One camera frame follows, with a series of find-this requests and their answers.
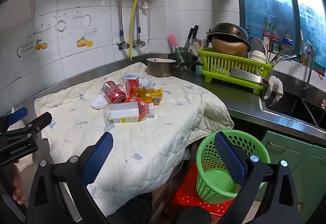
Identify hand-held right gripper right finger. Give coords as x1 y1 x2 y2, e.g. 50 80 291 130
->
213 131 300 224

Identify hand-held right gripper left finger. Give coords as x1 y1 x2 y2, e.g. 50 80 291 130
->
28 132 120 224

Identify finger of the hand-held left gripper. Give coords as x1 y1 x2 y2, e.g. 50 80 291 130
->
5 112 53 138
0 107 28 128

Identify green plastic basket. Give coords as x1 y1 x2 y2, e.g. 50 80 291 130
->
196 130 270 204

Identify clear plastic bottle orange cap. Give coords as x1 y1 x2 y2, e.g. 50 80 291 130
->
103 101 155 124

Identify white plastic lid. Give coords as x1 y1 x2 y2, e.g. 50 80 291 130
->
90 96 109 110

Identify red soda can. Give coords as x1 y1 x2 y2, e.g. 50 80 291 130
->
102 81 127 104

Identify red and white paper cup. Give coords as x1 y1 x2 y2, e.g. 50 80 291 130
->
122 79 139 98

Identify yellow snack wrapper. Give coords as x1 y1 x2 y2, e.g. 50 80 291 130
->
136 87 163 105

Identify white and blue carton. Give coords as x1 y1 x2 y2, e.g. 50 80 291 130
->
120 74 140 82

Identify white wrapper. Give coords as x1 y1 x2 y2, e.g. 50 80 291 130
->
139 78 156 89

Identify person's left hand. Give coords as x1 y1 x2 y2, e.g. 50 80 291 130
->
10 163 26 205

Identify cream quilted blanket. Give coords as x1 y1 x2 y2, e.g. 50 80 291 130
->
34 62 235 217

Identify red plastic stool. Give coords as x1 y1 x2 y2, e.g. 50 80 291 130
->
168 163 240 224

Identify green cabinet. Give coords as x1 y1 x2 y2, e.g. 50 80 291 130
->
257 130 326 214

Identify steel sink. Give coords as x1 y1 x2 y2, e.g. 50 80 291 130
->
260 89 326 130

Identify steel cleaver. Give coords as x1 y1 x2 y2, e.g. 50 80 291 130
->
229 67 269 85

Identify white dish rag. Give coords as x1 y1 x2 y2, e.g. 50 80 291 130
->
263 75 284 103

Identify green dish rack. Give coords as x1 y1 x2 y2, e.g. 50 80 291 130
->
196 48 274 95

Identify white bowl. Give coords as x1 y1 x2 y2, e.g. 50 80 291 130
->
248 51 267 64

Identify metal saucepan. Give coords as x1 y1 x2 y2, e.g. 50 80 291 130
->
147 58 203 78

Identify metal cutlery bunch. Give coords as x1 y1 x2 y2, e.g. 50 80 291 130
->
267 54 297 65

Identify brown clay pot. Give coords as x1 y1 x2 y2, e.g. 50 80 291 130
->
211 35 249 58

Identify chrome faucet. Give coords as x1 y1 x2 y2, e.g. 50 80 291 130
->
302 42 316 90

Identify green glass jar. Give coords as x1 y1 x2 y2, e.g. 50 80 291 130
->
175 47 189 71

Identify white plate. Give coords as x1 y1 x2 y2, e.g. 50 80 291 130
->
251 37 267 57

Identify black wok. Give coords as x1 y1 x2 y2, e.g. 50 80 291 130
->
206 22 251 51

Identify sprouting bulbs in pots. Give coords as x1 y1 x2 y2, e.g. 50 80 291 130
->
262 19 281 41

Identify window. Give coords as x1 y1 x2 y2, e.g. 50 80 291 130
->
237 0 326 71

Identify teapot and orange wall decal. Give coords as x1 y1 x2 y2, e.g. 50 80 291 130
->
17 11 98 61

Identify short metal flex hose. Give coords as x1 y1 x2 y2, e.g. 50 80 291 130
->
136 7 142 41

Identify long metal flex hose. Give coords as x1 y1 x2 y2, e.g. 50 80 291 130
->
113 0 125 47

